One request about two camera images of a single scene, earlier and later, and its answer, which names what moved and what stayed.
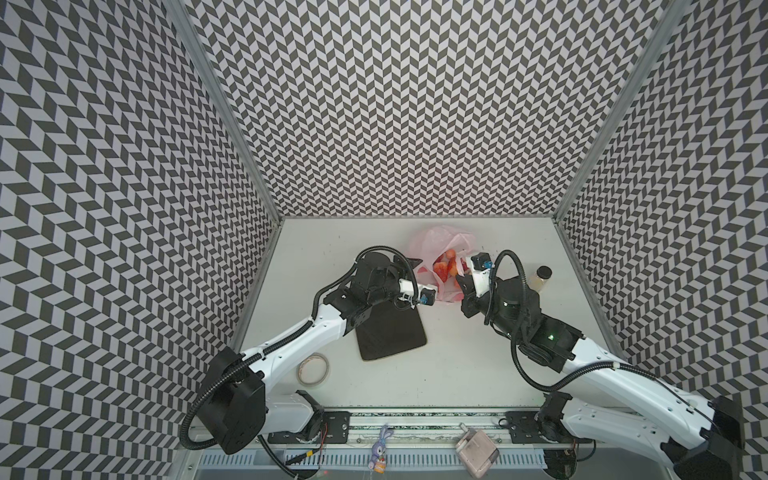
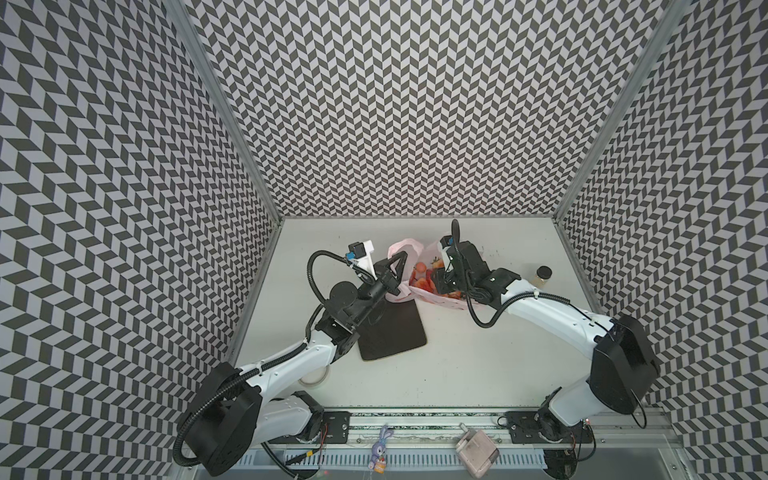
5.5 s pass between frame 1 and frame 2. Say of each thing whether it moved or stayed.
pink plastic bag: moved
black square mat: stayed
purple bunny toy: stayed
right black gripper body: moved
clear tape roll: stayed
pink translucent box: stayed
